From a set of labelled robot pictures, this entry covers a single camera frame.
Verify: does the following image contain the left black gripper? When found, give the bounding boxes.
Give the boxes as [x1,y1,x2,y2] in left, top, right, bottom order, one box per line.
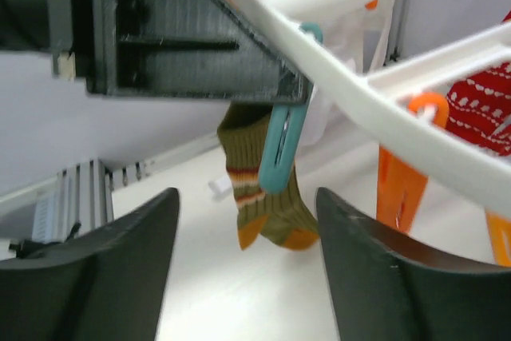
[0,0,117,97]

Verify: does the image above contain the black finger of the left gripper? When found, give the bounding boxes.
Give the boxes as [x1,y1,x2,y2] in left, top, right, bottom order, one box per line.
[113,0,316,105]

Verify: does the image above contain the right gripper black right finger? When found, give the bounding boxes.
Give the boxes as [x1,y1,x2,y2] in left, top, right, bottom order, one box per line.
[315,187,510,341]

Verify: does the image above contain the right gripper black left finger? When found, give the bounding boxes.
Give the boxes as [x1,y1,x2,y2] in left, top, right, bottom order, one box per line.
[1,188,180,341]

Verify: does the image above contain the olive orange striped sock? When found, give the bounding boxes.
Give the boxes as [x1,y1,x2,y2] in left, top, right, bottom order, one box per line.
[216,103,320,252]

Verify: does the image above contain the white oval clip hanger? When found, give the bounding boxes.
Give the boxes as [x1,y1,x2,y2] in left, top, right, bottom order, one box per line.
[199,0,511,266]

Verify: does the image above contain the teal clothes peg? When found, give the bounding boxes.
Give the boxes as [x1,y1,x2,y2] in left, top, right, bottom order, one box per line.
[257,23,323,194]

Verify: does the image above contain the red patterned hanging sock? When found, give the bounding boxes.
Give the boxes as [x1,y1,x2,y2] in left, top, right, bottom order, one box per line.
[445,13,511,157]

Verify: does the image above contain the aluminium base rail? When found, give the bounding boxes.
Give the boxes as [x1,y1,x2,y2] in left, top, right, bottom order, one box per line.
[1,159,151,260]

